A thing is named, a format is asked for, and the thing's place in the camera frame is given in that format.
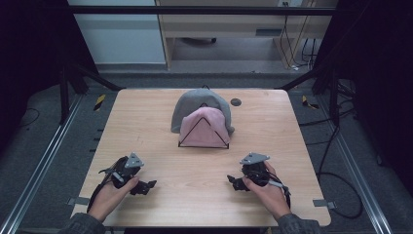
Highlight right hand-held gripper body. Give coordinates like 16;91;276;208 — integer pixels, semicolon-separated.
239;152;271;187

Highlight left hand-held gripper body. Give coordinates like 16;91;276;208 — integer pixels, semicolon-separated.
103;152;146;190

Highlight black wire triangle rack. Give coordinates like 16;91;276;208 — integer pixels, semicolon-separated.
177;84;231;150

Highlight pink knit beanie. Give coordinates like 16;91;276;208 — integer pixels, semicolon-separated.
177;106;232;149

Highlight grey knit beanie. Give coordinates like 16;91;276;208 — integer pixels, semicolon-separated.
170;87;236;137

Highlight person's right hand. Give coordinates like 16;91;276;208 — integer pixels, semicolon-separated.
242;161;292;222

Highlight person's left hand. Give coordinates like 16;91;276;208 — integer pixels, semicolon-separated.
87;175;140;224

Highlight grey tape strip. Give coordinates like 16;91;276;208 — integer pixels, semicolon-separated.
313;198;338;210
66;196;91;207

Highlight white cabinet panel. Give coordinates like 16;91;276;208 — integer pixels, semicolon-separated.
65;0;168;65

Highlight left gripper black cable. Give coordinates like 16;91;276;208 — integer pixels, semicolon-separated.
87;156;130;214

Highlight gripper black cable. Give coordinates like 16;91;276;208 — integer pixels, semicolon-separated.
267;172;292;210
87;156;130;214

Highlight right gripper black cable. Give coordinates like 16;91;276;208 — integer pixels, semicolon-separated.
267;172;292;210

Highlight yellow-handled tool left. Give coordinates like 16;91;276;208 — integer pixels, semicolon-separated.
93;94;107;112

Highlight yellow-handled tool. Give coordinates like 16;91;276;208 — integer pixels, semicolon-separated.
301;95;319;110
93;94;107;112

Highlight yellow-handled tool right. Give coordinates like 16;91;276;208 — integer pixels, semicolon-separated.
301;95;319;110

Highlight aluminium floor rail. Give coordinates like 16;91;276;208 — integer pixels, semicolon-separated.
0;94;84;234
315;97;394;234

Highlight black metal frame stand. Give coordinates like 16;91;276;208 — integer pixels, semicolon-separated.
58;60;127;125
275;63;341;127

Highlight black floor cable loop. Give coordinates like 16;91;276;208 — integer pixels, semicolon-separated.
297;106;364;220

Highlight thin black floor cable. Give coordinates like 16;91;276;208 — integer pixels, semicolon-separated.
19;106;41;129

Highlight hanging cables under desk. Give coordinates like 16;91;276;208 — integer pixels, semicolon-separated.
280;1;319;71

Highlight black horizontal frame bar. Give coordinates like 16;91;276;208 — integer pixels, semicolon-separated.
69;5;336;16

